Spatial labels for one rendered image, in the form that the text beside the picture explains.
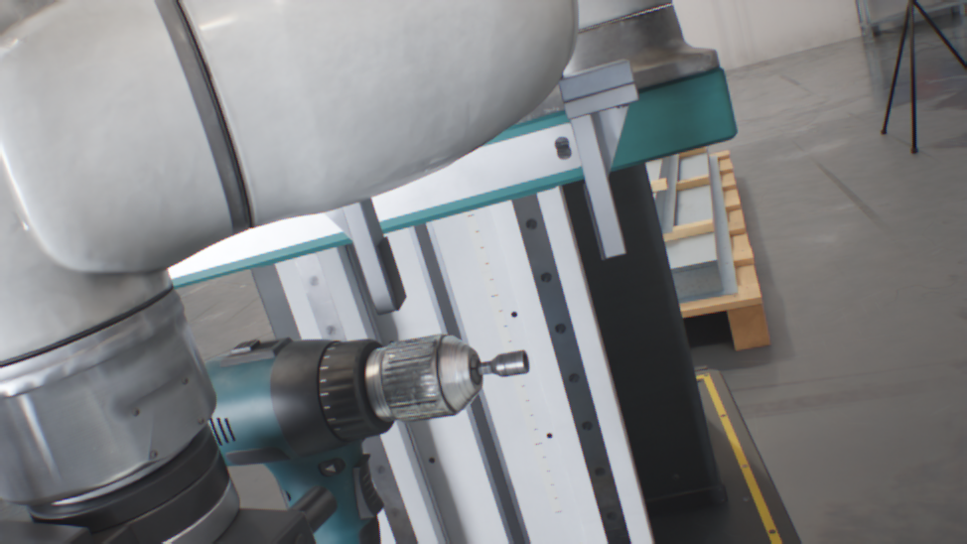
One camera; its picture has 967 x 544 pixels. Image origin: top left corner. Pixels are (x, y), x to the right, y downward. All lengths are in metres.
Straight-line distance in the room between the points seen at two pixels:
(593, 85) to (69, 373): 0.29
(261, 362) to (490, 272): 0.55
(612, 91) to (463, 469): 0.71
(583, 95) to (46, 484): 0.31
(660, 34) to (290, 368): 0.42
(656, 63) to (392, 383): 0.37
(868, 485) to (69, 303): 1.65
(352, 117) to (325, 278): 0.66
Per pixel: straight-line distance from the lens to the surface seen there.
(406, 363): 0.41
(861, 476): 1.84
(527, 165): 0.67
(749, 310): 2.42
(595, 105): 0.44
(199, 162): 0.29
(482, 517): 1.10
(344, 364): 0.42
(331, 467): 0.45
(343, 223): 0.47
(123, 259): 0.29
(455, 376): 0.40
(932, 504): 1.75
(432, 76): 0.30
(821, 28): 10.81
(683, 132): 0.68
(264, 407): 0.43
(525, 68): 0.32
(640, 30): 0.68
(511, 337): 0.98
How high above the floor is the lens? 1.00
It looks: 13 degrees down
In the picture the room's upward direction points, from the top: 17 degrees counter-clockwise
